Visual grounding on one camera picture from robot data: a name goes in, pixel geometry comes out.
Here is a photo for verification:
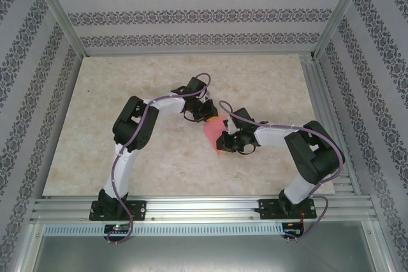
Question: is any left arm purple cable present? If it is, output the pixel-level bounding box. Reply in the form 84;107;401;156
107;73;214;247

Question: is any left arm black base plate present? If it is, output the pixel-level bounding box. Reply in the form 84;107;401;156
89;200;148;222

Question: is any grey sheet metal shelf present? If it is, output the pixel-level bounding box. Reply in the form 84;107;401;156
18;222;396;272

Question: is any pink cloth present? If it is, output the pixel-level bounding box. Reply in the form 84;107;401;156
203;114;228;157

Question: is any small circuit board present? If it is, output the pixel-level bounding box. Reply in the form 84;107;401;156
282;222;303;233
104;224;131;234

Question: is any aluminium side rail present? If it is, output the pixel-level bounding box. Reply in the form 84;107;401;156
299;54;361;196

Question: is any aluminium frame post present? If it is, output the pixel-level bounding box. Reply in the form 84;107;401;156
311;0;373;60
29;0;87;59

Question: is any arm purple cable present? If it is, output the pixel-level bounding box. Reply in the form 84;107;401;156
219;101;347;244
107;73;214;247

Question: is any aluminium mounting rail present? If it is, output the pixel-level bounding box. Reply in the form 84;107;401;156
30;196;379;224

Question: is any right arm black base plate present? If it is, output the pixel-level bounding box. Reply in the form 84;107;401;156
258;198;317;221

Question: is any slotted grey cable duct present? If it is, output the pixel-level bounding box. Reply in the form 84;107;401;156
43;222;286;237

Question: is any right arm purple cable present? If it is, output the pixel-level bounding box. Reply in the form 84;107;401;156
219;101;347;244

